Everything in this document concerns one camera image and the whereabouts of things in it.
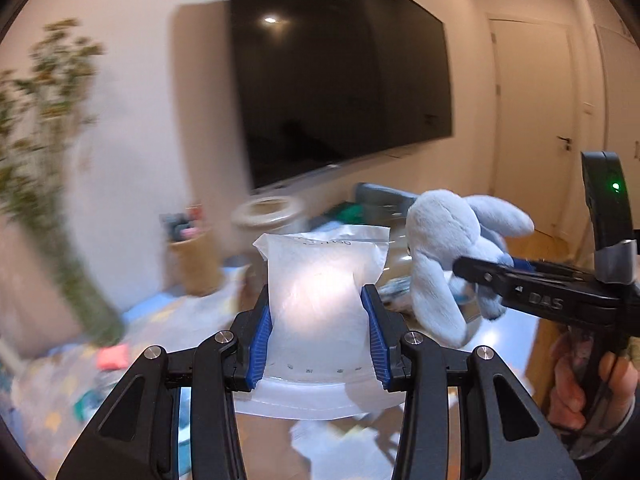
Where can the white plastic bag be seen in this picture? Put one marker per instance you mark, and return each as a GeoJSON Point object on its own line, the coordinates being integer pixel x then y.
{"type": "Point", "coordinates": [315, 300]}

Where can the pink small block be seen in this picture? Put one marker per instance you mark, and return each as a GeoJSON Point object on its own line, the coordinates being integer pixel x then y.
{"type": "Point", "coordinates": [112, 356]}

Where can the bunch of coloured pens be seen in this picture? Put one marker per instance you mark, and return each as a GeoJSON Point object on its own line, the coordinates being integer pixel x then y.
{"type": "Point", "coordinates": [185, 222]}

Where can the black wall television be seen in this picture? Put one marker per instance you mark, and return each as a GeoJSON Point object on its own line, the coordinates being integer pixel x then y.
{"type": "Point", "coordinates": [340, 85]}

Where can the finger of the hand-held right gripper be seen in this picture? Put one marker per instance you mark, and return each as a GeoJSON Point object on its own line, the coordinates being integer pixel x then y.
{"type": "Point", "coordinates": [480, 274]}
{"type": "Point", "coordinates": [522, 263]}

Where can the green leafy plant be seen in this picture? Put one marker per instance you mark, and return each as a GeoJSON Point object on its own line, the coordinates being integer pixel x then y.
{"type": "Point", "coordinates": [45, 170]}

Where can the grey plush toy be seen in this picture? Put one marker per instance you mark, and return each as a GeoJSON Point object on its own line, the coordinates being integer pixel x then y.
{"type": "Point", "coordinates": [440, 230]}

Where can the person's right hand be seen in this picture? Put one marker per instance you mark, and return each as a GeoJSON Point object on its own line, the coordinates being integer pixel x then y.
{"type": "Point", "coordinates": [567, 385]}

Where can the printed colourful mat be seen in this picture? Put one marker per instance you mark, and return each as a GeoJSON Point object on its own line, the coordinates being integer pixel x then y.
{"type": "Point", "coordinates": [55, 410]}

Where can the white door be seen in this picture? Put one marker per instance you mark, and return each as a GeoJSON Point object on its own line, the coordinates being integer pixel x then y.
{"type": "Point", "coordinates": [530, 125]}

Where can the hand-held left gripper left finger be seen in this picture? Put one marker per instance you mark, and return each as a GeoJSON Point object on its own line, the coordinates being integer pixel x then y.
{"type": "Point", "coordinates": [260, 347]}

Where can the white paper sheet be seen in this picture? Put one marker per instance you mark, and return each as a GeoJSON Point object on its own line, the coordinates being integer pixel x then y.
{"type": "Point", "coordinates": [325, 437]}

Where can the green packet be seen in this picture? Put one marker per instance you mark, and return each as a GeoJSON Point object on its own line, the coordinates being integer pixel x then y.
{"type": "Point", "coordinates": [347, 212]}

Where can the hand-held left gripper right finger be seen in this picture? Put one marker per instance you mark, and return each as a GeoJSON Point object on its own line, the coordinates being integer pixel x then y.
{"type": "Point", "coordinates": [376, 347]}

